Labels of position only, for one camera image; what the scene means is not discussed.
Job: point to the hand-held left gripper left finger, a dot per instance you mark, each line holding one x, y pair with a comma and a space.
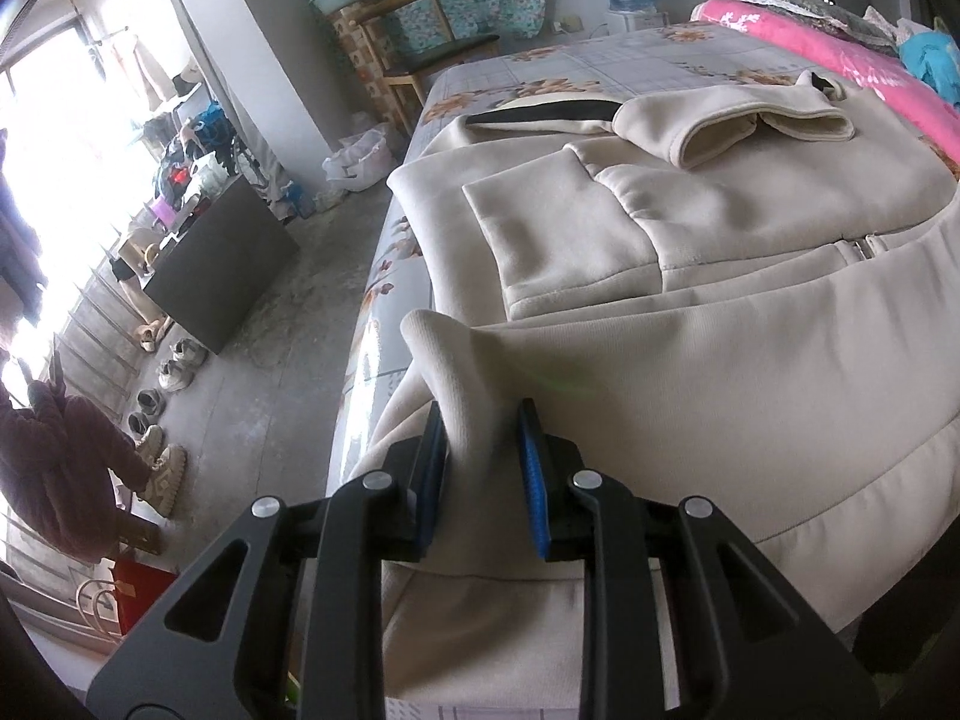
429, 472

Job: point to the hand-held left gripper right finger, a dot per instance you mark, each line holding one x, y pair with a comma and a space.
534, 480

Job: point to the beige zip jacket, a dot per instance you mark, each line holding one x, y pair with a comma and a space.
712, 360

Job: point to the pile of clothes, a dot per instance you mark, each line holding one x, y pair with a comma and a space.
199, 157

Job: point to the pair of white sneakers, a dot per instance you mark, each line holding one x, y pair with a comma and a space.
184, 364

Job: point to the pair of grey shoes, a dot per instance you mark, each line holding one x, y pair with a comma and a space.
146, 412

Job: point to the black cabinet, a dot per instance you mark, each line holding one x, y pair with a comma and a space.
225, 262

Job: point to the pair of tan slippers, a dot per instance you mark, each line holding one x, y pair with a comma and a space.
154, 335

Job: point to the red paper bag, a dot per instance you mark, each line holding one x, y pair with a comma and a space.
146, 596

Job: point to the white plastic bag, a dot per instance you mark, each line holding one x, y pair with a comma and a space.
360, 161

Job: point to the metal window railing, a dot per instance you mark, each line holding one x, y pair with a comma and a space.
90, 337

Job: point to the wooden chair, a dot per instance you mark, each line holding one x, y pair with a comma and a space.
450, 49

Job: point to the tan patterned stand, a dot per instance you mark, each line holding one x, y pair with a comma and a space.
356, 52

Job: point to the white water dispenser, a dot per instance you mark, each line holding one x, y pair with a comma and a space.
637, 21

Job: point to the dark hanging garment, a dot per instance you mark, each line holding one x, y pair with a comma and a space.
19, 240

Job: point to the pink floral blanket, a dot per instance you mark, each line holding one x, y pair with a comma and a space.
825, 45

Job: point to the grey lace cloth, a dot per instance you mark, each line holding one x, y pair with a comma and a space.
817, 11

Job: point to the turquoise printed cloth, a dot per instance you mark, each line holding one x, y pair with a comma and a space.
934, 64

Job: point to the wall socket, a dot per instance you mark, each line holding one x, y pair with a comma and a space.
568, 24

